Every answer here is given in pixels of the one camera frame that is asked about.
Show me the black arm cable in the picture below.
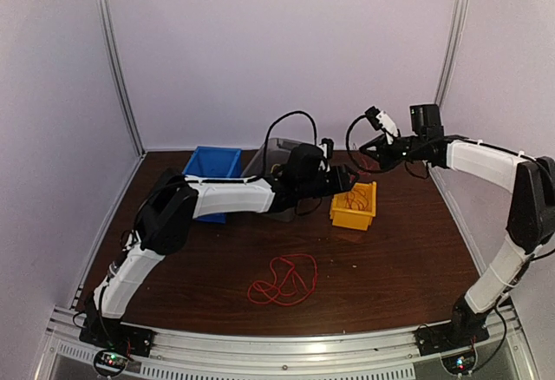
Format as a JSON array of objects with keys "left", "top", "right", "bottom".
[
  {"left": 345, "top": 113, "right": 433, "bottom": 180},
  {"left": 264, "top": 110, "right": 320, "bottom": 147}
]

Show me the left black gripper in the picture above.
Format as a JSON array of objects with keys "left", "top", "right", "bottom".
[{"left": 299, "top": 165, "right": 361, "bottom": 200}]

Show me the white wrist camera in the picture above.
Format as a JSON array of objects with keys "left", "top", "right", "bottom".
[
  {"left": 364, "top": 106, "right": 400, "bottom": 145},
  {"left": 319, "top": 138, "right": 335, "bottom": 160}
]

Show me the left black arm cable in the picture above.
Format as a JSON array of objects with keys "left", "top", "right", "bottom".
[{"left": 264, "top": 110, "right": 320, "bottom": 147}]

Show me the aluminium front rail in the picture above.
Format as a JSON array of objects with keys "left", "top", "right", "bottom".
[{"left": 31, "top": 305, "right": 539, "bottom": 379}]

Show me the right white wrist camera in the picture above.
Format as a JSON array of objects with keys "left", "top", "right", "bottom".
[{"left": 364, "top": 106, "right": 400, "bottom": 145}]

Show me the blue plastic bin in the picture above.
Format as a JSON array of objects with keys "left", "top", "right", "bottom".
[{"left": 181, "top": 145, "right": 243, "bottom": 225}]

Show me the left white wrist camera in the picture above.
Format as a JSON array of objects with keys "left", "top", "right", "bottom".
[{"left": 319, "top": 138, "right": 335, "bottom": 160}]

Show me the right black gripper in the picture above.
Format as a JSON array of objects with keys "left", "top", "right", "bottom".
[{"left": 361, "top": 133, "right": 427, "bottom": 170}]

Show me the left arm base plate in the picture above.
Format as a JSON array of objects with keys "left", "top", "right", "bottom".
[{"left": 79, "top": 324, "right": 154, "bottom": 357}]

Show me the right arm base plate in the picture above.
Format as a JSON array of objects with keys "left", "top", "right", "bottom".
[{"left": 414, "top": 322, "right": 490, "bottom": 357}]

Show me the right aluminium frame post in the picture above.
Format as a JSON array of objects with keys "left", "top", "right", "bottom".
[{"left": 434, "top": 0, "right": 470, "bottom": 108}]

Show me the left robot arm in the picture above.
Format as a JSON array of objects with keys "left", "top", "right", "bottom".
[{"left": 82, "top": 139, "right": 359, "bottom": 349}]

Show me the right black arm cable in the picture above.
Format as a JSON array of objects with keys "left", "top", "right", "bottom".
[{"left": 345, "top": 113, "right": 433, "bottom": 180}]

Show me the grey transparent plastic tub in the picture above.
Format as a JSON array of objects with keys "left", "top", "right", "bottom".
[{"left": 241, "top": 138, "right": 301, "bottom": 222}]

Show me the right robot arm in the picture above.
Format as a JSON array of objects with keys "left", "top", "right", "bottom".
[{"left": 359, "top": 104, "right": 554, "bottom": 347}]

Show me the yellow plastic bin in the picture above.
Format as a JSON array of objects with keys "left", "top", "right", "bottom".
[{"left": 330, "top": 182, "right": 377, "bottom": 231}]

